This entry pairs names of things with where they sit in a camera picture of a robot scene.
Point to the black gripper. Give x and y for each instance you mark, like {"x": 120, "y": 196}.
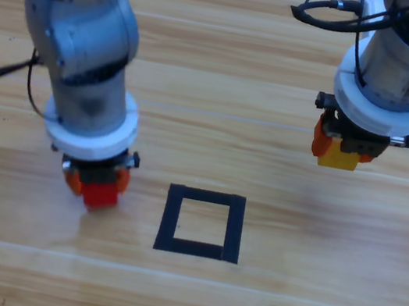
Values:
{"x": 360, "y": 145}
{"x": 102, "y": 172}

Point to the yellow wooden block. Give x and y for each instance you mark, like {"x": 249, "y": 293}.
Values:
{"x": 336, "y": 160}

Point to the red wooden block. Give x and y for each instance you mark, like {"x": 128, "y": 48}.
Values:
{"x": 99, "y": 196}

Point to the black tape square outline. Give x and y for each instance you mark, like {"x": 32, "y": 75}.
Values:
{"x": 170, "y": 214}

